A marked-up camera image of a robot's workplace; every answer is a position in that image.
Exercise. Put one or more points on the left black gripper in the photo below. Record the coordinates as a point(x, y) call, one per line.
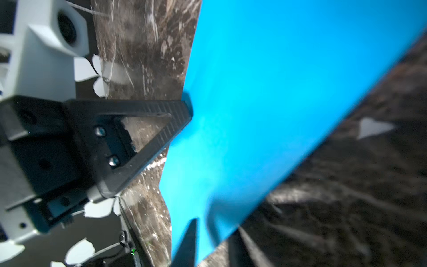
point(42, 177)

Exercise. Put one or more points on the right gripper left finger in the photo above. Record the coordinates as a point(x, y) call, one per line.
point(186, 247)

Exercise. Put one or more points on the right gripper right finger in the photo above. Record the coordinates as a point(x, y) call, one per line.
point(243, 252)

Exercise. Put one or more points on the cyan paper sheet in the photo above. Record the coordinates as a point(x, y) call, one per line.
point(268, 81)

